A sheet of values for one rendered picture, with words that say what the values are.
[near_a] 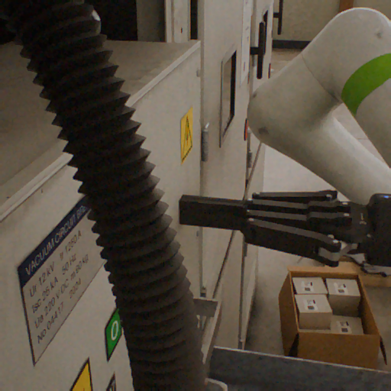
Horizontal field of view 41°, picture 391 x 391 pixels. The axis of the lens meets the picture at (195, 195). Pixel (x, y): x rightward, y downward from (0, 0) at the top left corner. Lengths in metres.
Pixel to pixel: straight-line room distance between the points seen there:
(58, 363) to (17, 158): 0.12
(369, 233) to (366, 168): 0.48
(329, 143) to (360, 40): 0.20
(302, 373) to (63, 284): 0.62
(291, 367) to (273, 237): 0.38
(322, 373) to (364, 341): 1.25
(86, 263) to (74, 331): 0.04
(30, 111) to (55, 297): 0.14
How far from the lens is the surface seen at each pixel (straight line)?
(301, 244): 0.53
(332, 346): 2.11
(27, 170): 0.28
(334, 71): 0.86
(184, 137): 0.57
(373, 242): 0.54
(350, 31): 0.86
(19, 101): 0.42
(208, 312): 0.73
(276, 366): 0.88
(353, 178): 1.02
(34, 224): 0.27
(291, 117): 0.90
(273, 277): 2.66
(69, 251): 0.31
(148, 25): 0.70
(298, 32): 8.46
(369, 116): 0.80
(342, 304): 2.35
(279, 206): 0.57
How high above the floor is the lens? 1.50
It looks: 26 degrees down
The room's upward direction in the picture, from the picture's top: straight up
